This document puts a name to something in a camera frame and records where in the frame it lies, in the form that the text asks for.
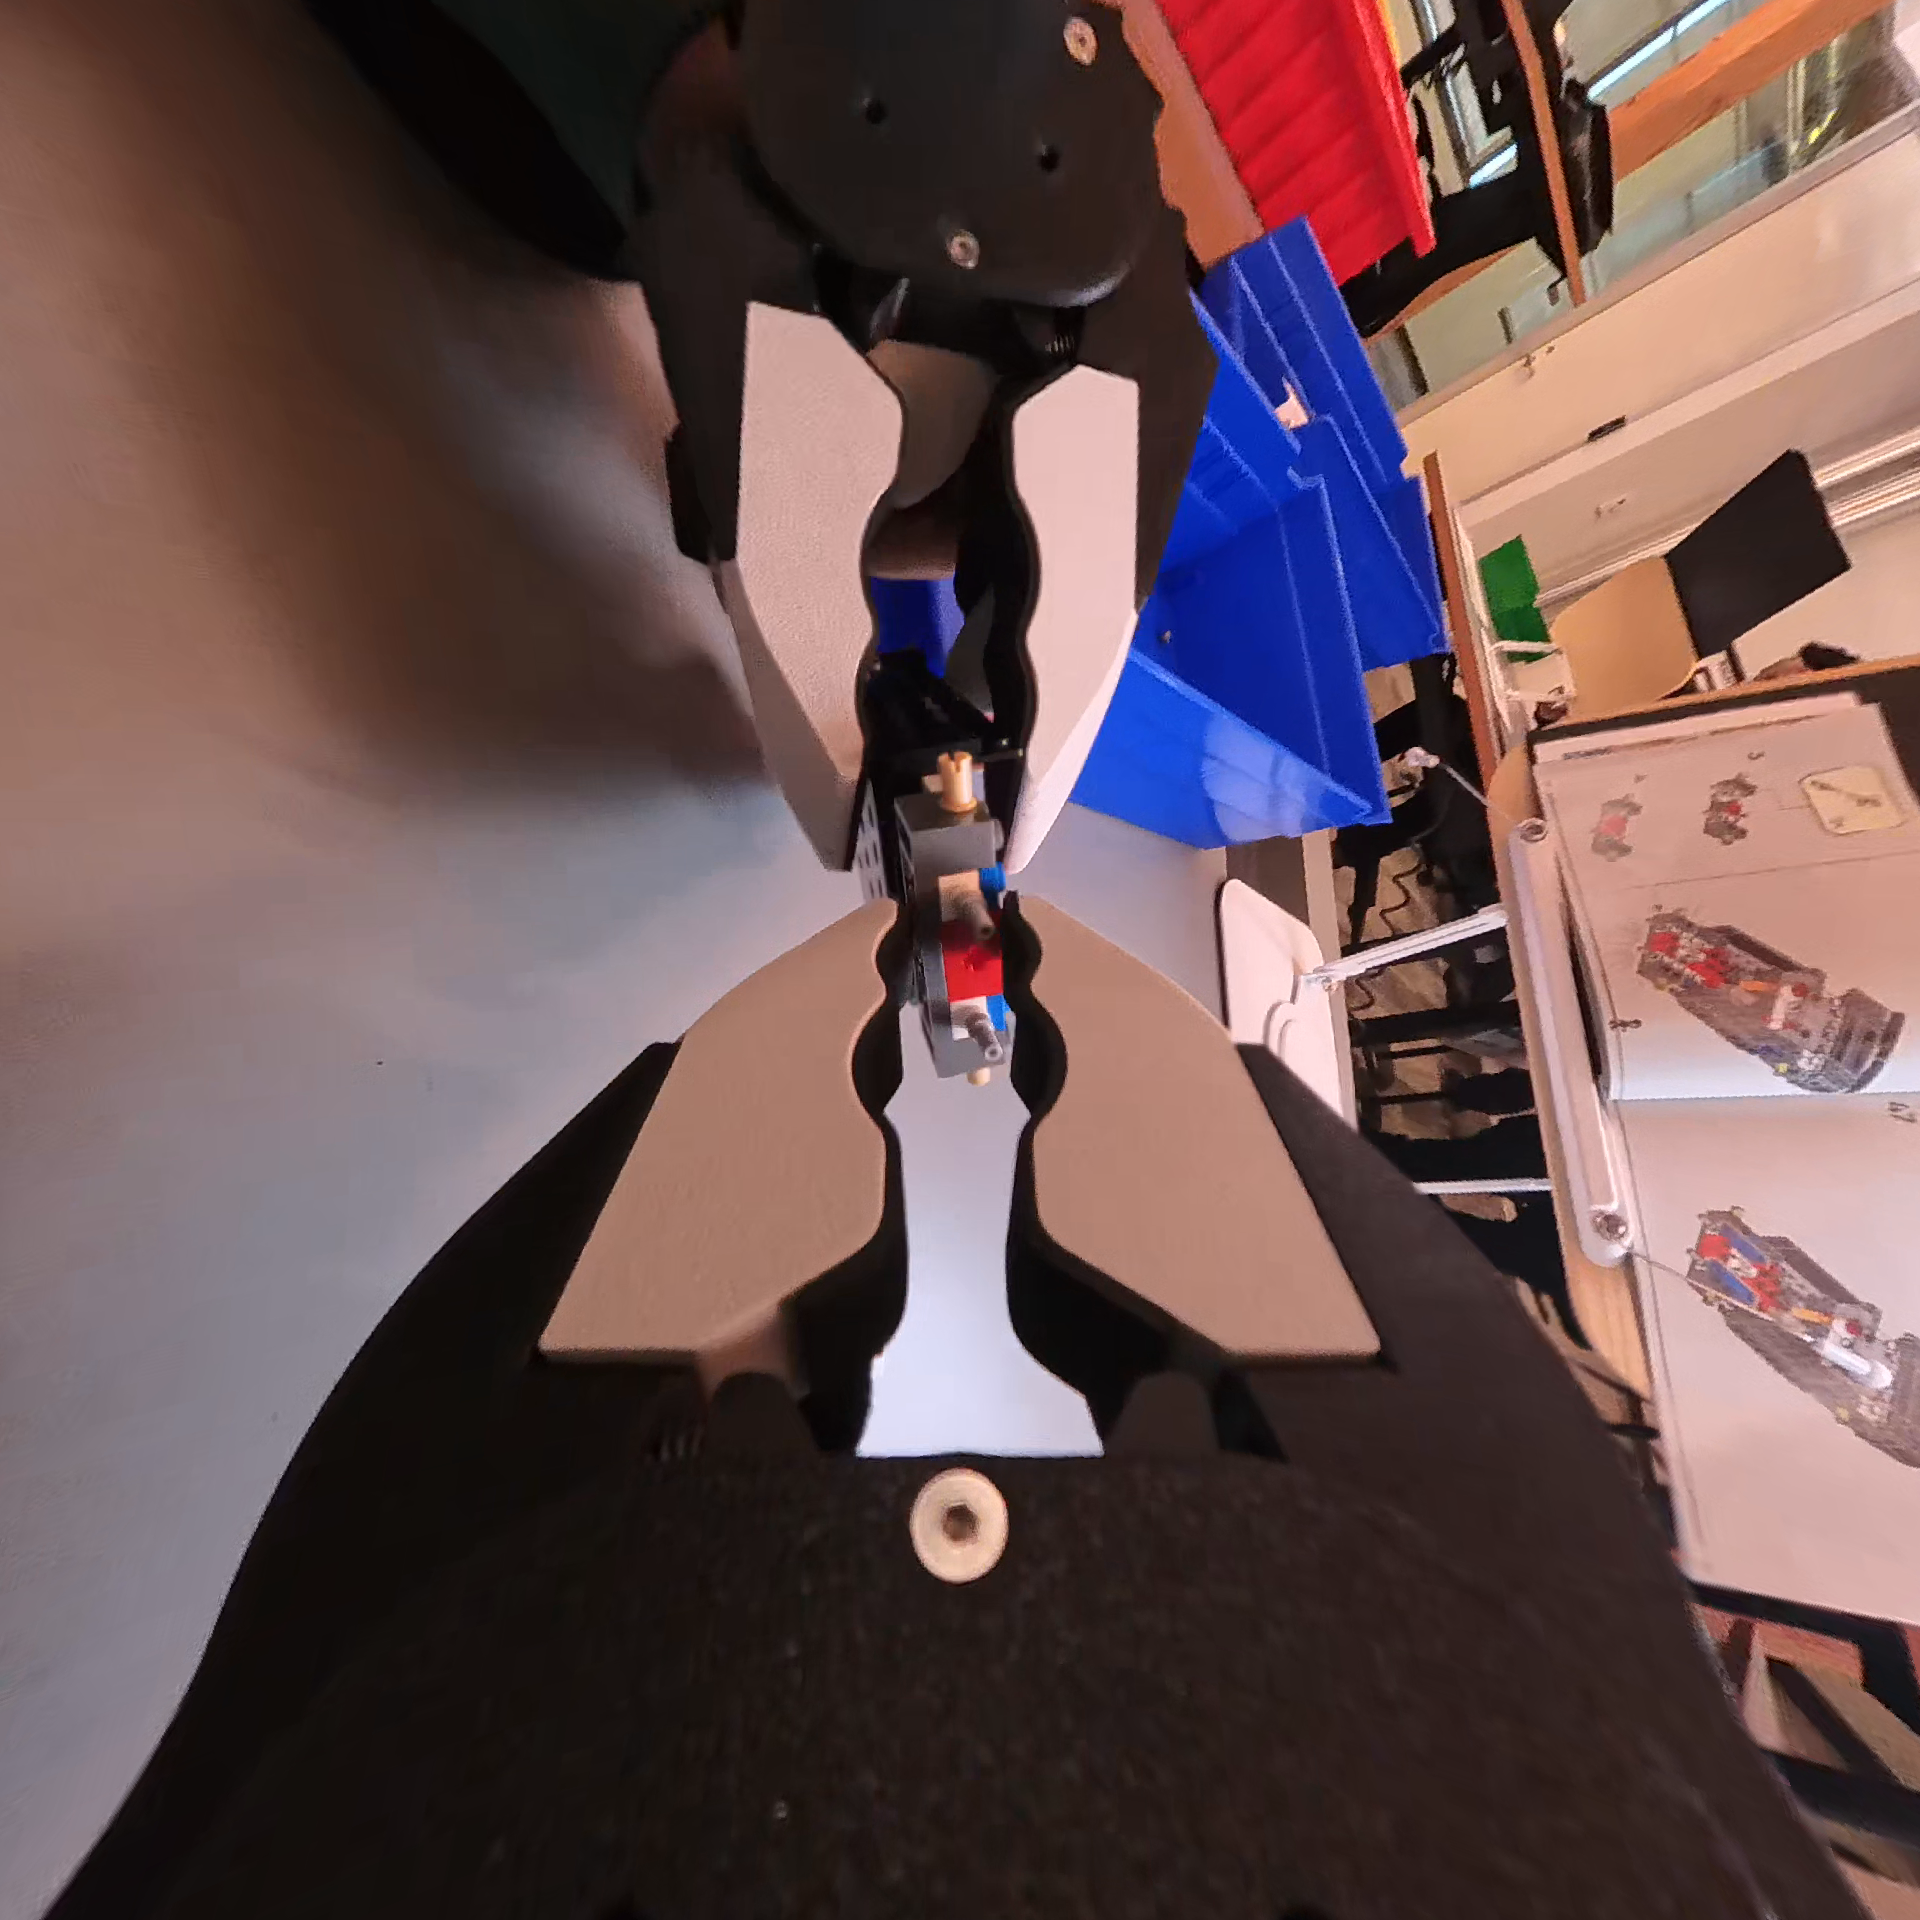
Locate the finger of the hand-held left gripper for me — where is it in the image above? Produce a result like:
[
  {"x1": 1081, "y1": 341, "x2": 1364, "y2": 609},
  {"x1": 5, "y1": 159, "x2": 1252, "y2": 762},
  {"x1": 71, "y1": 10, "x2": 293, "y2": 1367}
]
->
[
  {"x1": 999, "y1": 353, "x2": 1158, "y2": 875},
  {"x1": 718, "y1": 299, "x2": 905, "y2": 875}
]

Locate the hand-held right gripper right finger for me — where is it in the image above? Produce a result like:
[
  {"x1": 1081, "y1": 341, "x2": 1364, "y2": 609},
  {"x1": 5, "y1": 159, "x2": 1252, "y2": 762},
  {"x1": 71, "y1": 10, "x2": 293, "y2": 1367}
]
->
[{"x1": 1005, "y1": 893, "x2": 1389, "y2": 1424}]

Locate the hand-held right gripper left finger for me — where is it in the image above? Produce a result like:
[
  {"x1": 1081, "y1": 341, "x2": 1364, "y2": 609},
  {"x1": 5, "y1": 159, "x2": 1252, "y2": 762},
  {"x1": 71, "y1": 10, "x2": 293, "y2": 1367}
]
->
[{"x1": 540, "y1": 902, "x2": 908, "y2": 1420}]

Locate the blue plastic bin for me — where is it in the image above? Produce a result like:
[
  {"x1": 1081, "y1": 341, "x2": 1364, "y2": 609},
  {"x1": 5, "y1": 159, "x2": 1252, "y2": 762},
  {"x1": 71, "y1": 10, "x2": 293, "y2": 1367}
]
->
[
  {"x1": 1196, "y1": 213, "x2": 1451, "y2": 672},
  {"x1": 871, "y1": 285, "x2": 1399, "y2": 852}
]

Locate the partly built lego car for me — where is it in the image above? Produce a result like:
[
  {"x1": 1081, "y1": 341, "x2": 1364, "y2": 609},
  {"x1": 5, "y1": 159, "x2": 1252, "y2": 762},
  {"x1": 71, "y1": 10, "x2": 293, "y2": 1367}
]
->
[{"x1": 854, "y1": 579, "x2": 1041, "y2": 1100}]

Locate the white book stand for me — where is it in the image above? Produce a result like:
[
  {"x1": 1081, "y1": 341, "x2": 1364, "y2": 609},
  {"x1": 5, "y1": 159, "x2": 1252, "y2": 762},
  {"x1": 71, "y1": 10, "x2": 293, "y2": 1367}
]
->
[{"x1": 1213, "y1": 762, "x2": 1642, "y2": 1264}]

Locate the red plastic bin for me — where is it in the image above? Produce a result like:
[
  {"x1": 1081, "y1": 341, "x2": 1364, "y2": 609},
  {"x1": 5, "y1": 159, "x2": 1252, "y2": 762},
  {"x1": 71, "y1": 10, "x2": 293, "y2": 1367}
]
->
[{"x1": 1154, "y1": 0, "x2": 1439, "y2": 281}]

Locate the green plastic bin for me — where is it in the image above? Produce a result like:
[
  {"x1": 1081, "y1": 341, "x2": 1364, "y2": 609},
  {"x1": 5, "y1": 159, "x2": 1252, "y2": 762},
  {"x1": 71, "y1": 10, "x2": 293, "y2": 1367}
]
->
[{"x1": 1474, "y1": 531, "x2": 1548, "y2": 651}]

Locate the cardboard box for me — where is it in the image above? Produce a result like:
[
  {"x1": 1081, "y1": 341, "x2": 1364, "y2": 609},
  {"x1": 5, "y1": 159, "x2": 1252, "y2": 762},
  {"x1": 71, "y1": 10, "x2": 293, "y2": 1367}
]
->
[{"x1": 1544, "y1": 552, "x2": 1715, "y2": 726}]

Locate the open instruction booklet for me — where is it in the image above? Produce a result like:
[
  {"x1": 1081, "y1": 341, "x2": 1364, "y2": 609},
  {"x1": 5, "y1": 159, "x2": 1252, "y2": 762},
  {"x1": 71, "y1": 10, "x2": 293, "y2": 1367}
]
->
[{"x1": 1527, "y1": 689, "x2": 1920, "y2": 1642}]

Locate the black standing desk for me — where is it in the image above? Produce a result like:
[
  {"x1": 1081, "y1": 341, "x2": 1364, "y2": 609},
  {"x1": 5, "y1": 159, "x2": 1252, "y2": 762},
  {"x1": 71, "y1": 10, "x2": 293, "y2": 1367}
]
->
[{"x1": 1348, "y1": 0, "x2": 1624, "y2": 338}]

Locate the black computer monitor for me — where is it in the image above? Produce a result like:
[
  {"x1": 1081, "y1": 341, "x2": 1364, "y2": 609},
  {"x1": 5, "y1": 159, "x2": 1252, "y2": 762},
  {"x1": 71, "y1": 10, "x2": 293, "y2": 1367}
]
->
[{"x1": 1664, "y1": 446, "x2": 1856, "y2": 672}]

